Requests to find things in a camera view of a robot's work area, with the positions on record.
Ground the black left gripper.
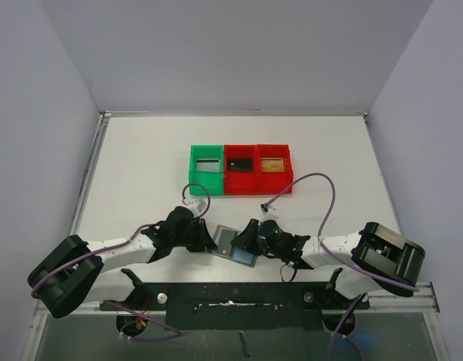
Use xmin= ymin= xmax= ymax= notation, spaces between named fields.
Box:
xmin=172 ymin=218 xmax=216 ymax=252

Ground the grey card holder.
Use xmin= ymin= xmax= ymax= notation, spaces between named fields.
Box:
xmin=211 ymin=225 xmax=257 ymax=268

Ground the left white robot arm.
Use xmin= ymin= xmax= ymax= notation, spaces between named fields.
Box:
xmin=28 ymin=206 xmax=216 ymax=318

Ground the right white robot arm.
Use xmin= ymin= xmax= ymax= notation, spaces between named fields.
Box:
xmin=231 ymin=219 xmax=425 ymax=308

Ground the silver VIP card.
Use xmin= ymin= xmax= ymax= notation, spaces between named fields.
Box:
xmin=195 ymin=158 xmax=221 ymax=173

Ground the black card in bin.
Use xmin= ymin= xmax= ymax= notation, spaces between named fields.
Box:
xmin=226 ymin=160 xmax=254 ymax=173

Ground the gold credit card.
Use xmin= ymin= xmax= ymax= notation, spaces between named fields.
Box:
xmin=260 ymin=158 xmax=285 ymax=173

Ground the middle red plastic bin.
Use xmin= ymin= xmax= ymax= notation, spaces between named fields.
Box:
xmin=224 ymin=144 xmax=258 ymax=196

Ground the red plastic bin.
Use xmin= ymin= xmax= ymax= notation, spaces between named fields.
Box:
xmin=256 ymin=144 xmax=294 ymax=195
xmin=224 ymin=144 xmax=258 ymax=196

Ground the green plastic bin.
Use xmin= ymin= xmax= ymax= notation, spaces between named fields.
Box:
xmin=189 ymin=145 xmax=225 ymax=196

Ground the right red plastic bin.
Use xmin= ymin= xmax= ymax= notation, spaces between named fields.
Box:
xmin=256 ymin=144 xmax=294 ymax=195

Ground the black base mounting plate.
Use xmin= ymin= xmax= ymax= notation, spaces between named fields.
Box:
xmin=99 ymin=278 xmax=369 ymax=338

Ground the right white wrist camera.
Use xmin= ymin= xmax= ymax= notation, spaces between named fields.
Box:
xmin=260 ymin=203 xmax=280 ymax=223

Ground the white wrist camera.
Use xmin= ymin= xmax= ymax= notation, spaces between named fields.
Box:
xmin=260 ymin=203 xmax=280 ymax=223
xmin=182 ymin=198 xmax=210 ymax=218

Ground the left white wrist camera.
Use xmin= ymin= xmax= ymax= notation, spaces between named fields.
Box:
xmin=182 ymin=198 xmax=210 ymax=218

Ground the aluminium table edge rail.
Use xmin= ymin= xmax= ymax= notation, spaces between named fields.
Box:
xmin=60 ymin=111 xmax=150 ymax=260

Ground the front aluminium frame rail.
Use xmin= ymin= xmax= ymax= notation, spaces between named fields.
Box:
xmin=22 ymin=282 xmax=449 ymax=360

